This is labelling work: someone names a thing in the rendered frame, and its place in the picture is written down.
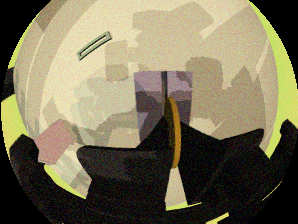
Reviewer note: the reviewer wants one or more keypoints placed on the gold coin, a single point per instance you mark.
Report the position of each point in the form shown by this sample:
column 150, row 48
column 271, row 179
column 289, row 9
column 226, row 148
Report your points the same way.
column 174, row 130

